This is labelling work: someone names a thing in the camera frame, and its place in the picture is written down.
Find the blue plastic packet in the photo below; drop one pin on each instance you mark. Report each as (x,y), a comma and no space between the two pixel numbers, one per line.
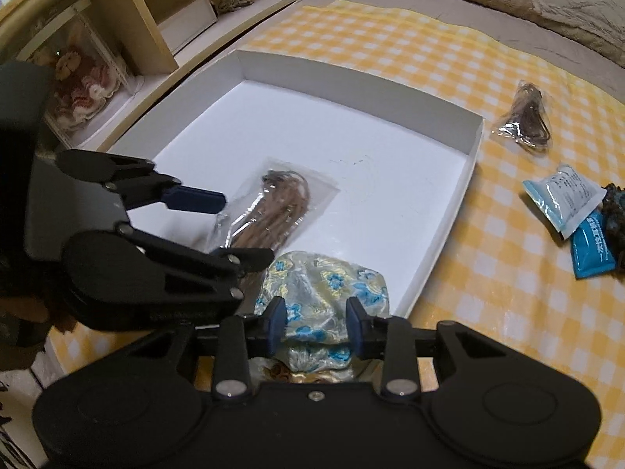
(591,249)

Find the white flat box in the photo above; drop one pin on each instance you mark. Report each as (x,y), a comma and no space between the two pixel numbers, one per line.
(188,24)

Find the yellow checkered blanket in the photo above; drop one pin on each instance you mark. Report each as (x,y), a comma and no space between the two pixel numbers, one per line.
(488,303)

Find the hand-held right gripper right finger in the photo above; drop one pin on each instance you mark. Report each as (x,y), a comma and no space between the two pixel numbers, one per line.
(356,326)

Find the clear display box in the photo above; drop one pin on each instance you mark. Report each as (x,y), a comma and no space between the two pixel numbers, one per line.
(105,58)

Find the cream wooden headboard shelf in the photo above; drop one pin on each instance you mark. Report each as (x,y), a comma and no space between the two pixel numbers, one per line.
(132,10)

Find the floral silk pouch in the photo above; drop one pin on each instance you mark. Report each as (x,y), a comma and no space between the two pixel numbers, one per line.
(322,283)

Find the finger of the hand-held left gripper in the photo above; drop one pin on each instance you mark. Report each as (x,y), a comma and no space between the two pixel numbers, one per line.
(244,256)
(195,200)

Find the dark patterned pouch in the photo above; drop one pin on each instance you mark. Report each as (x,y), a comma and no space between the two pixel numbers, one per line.
(615,215)

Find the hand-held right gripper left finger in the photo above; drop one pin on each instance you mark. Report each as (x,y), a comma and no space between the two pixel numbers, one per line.
(277,325)

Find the white cardboard box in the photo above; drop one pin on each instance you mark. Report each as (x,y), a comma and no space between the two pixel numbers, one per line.
(342,132)

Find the white and blue packet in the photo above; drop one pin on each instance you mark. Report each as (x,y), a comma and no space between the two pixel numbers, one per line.
(561,195)

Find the plush doll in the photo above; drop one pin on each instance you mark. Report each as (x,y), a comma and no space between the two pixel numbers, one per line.
(83,83)

